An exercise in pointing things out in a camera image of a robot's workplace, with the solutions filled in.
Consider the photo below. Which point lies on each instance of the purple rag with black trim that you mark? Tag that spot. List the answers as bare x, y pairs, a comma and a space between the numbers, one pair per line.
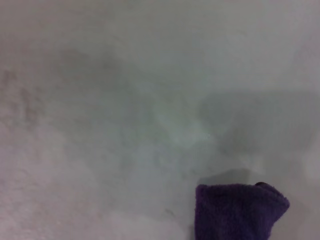
237, 212

